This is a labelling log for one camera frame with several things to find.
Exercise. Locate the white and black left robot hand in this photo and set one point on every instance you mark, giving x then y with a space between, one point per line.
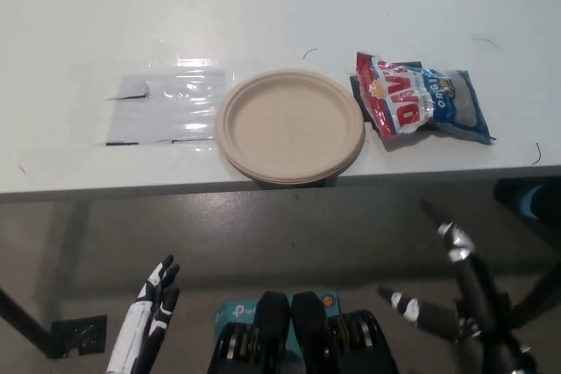
131 334

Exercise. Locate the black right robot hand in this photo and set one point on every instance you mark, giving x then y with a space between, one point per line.
475 304

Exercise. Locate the red blue sunflower seed bag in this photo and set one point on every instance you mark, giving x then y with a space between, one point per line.
403 102

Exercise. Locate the beige paper plate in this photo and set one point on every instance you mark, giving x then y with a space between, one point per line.
289 124

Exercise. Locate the black table leg with foot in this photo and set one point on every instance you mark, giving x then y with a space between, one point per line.
79 334
543 299

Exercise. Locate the teal router box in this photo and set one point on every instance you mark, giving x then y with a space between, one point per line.
234 313

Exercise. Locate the black and blue object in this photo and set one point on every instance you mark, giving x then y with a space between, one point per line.
532 201

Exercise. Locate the clear plastic sheet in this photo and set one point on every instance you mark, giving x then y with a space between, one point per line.
166 107

